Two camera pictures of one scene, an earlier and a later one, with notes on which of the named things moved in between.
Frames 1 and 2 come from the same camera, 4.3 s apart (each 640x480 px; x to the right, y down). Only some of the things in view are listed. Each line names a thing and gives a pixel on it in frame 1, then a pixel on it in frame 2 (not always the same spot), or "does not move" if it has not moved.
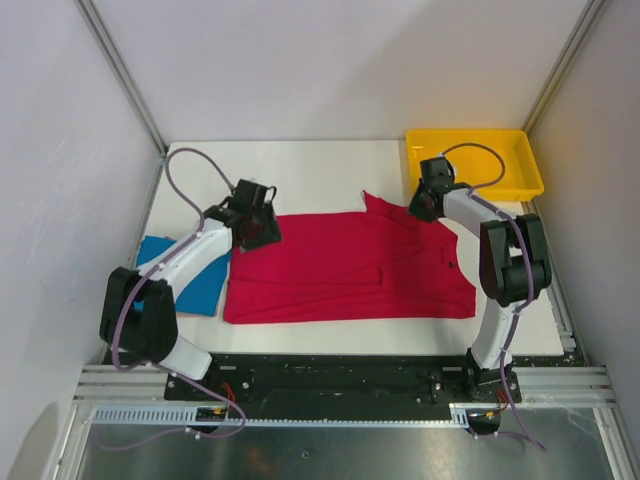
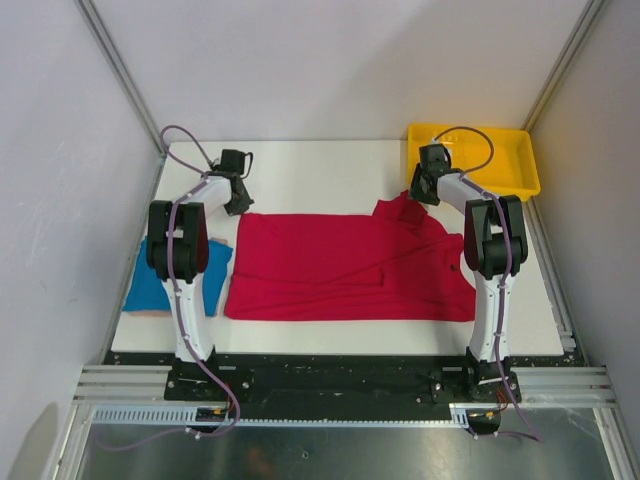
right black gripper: [416, 210] -> [416, 191]
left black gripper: [271, 234] -> [241, 207]
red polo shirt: [382, 263] does not move
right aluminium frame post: [575, 38] does not move
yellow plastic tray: [475, 165] does not move
